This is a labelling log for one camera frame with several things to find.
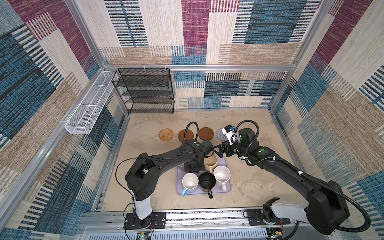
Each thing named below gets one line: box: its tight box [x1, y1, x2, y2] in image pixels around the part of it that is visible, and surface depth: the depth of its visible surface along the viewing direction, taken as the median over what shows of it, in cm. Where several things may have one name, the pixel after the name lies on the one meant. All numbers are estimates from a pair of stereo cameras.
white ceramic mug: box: [213, 165, 231, 191], surface depth 82 cm
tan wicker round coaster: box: [158, 128, 174, 142], surface depth 107 cm
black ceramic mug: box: [199, 172, 216, 199], surface depth 79 cm
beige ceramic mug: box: [204, 154, 218, 174], surface depth 84 cm
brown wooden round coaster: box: [198, 127, 214, 141], surface depth 109 cm
